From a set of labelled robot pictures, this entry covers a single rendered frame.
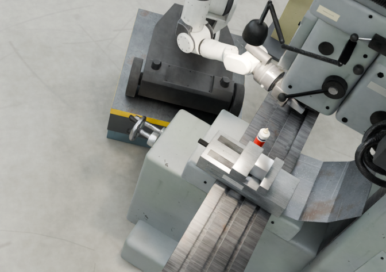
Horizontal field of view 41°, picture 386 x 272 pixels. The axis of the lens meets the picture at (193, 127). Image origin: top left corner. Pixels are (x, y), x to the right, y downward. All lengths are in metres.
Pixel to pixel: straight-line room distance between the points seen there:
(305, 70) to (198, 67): 1.18
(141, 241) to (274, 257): 0.64
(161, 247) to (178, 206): 0.30
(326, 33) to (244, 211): 0.72
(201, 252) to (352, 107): 0.67
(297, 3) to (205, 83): 1.28
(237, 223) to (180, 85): 0.93
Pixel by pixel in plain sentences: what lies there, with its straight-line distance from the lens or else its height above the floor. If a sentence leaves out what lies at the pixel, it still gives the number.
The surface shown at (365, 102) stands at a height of 1.47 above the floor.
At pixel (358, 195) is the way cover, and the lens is 1.95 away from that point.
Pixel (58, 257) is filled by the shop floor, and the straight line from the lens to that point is 2.65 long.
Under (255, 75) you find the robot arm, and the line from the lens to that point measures 1.79.
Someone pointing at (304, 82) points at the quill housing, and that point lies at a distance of 1.60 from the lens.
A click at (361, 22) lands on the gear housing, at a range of 1.41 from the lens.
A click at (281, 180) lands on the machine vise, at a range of 1.90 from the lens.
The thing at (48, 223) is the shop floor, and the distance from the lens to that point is 2.72.
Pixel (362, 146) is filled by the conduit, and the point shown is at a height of 1.46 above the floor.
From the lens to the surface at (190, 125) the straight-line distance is 2.25.
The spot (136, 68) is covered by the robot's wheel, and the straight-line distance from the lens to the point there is 2.55.
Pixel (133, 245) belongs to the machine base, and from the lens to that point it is 2.49.
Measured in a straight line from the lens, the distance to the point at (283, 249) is 2.18.
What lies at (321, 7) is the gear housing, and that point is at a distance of 1.42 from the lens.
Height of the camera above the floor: 2.46
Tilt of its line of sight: 51 degrees down
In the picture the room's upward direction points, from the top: 23 degrees clockwise
